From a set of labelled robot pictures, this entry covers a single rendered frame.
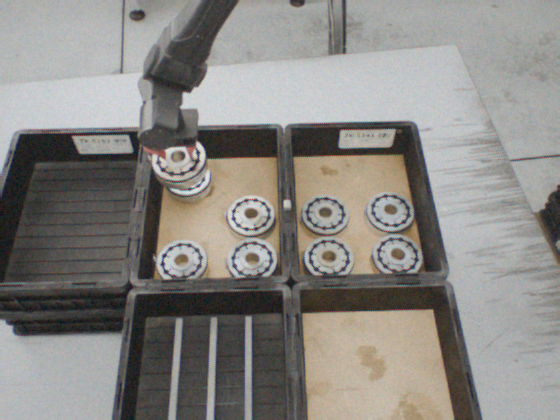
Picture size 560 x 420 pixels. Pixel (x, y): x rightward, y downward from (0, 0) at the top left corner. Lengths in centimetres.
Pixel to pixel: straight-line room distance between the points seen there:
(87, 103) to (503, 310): 123
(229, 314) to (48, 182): 54
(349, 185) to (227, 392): 54
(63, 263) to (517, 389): 98
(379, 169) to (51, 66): 202
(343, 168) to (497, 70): 174
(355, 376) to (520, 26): 247
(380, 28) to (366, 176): 181
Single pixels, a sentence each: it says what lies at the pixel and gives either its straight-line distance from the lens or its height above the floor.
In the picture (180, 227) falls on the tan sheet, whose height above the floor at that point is 83.
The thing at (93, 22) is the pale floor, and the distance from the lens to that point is 324.
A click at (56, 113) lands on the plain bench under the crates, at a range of 177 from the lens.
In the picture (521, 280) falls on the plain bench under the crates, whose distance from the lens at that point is 146.
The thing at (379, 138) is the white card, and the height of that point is 89.
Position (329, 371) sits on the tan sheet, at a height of 83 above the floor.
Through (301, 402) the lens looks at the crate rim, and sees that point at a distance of 102.
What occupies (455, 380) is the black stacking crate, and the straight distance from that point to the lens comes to 112.
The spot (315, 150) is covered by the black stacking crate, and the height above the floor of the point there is 85.
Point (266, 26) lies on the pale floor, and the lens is 308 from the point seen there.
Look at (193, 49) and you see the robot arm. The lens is 88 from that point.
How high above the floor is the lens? 190
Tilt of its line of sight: 56 degrees down
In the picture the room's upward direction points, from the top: straight up
